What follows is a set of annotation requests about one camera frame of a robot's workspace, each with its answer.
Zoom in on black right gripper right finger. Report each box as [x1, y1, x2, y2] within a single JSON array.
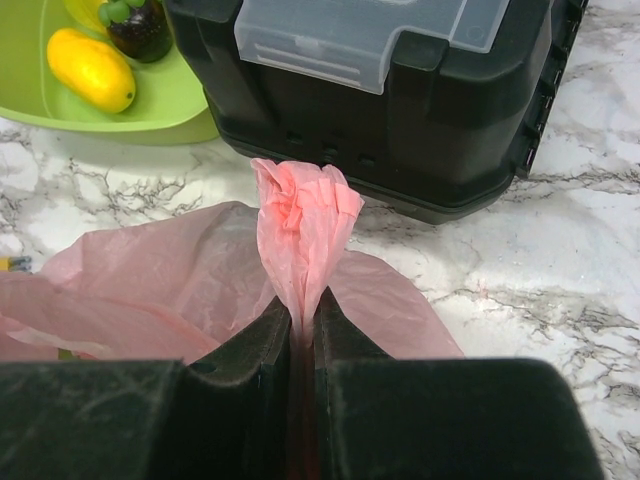
[[314, 292, 604, 479]]

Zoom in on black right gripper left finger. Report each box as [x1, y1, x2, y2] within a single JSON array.
[[1, 300, 291, 479]]

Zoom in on pink plastic bag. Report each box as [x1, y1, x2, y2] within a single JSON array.
[[0, 157, 466, 363]]

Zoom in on yellow fake mango lower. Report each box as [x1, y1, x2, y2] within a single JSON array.
[[46, 28, 137, 114]]

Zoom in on fake mangosteen green top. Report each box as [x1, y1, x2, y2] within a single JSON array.
[[98, 0, 173, 63]]

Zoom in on black plastic toolbox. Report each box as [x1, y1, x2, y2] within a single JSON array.
[[165, 1, 587, 224]]

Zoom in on green plastic tray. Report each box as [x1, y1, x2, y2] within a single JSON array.
[[1, 1, 218, 145]]

